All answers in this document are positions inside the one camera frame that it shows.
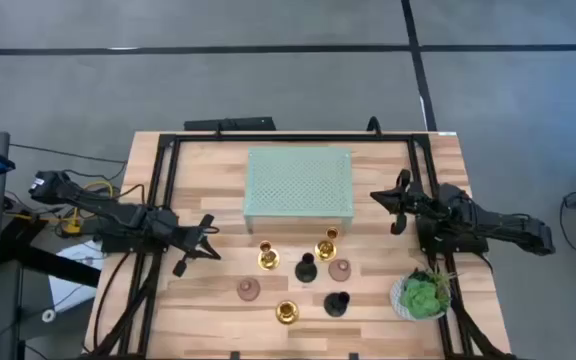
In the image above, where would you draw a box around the black table leg bar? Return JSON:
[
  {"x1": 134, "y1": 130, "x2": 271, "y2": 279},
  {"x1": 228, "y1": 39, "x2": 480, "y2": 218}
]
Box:
[{"x1": 0, "y1": 214, "x2": 103, "y2": 289}]

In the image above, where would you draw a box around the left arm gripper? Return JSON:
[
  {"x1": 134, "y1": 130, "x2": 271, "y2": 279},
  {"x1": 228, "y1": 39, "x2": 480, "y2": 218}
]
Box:
[{"x1": 171, "y1": 213, "x2": 223, "y2": 278}]

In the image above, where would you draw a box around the black power strip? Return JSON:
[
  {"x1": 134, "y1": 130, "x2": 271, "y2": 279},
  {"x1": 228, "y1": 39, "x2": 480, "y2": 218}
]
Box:
[{"x1": 183, "y1": 116, "x2": 277, "y2": 132}]

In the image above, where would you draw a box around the green perforated metal shelf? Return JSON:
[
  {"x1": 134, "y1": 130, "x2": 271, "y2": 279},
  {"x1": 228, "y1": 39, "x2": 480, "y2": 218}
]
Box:
[{"x1": 242, "y1": 145, "x2": 355, "y2": 234}]

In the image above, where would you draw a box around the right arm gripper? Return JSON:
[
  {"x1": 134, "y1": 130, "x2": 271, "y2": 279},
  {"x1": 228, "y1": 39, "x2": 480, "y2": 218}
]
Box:
[{"x1": 369, "y1": 169, "x2": 427, "y2": 237}]

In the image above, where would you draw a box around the pink glass candle holder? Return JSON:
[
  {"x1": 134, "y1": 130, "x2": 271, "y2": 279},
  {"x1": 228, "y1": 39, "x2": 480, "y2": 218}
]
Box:
[
  {"x1": 327, "y1": 258, "x2": 353, "y2": 283},
  {"x1": 236, "y1": 277, "x2": 262, "y2": 303}
]

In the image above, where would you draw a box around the white paper sheet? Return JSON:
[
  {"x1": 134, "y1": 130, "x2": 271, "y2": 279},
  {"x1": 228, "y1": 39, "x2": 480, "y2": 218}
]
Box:
[{"x1": 47, "y1": 239, "x2": 107, "y2": 314}]

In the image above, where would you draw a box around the black aluminium table frame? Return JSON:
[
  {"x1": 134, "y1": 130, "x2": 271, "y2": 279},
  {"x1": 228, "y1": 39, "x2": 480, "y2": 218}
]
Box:
[{"x1": 85, "y1": 130, "x2": 517, "y2": 360}]

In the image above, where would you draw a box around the yellow power cable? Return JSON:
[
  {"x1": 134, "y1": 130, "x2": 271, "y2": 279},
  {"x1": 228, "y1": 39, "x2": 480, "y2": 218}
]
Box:
[{"x1": 17, "y1": 179, "x2": 115, "y2": 236}]

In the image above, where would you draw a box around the gold metal candlestick holder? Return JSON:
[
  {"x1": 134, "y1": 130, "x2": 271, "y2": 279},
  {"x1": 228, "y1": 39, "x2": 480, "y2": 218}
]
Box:
[
  {"x1": 274, "y1": 299, "x2": 300, "y2": 326},
  {"x1": 256, "y1": 240, "x2": 281, "y2": 272},
  {"x1": 314, "y1": 227, "x2": 340, "y2": 263}
]

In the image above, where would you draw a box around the green succulent in white pot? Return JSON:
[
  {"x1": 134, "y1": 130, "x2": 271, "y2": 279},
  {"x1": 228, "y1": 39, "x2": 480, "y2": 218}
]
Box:
[{"x1": 389, "y1": 267, "x2": 457, "y2": 322}]

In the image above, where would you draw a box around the black metal candlestick holder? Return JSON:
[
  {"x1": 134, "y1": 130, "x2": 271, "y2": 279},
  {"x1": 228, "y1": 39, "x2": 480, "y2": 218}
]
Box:
[
  {"x1": 294, "y1": 252, "x2": 319, "y2": 284},
  {"x1": 323, "y1": 291, "x2": 352, "y2": 318}
]

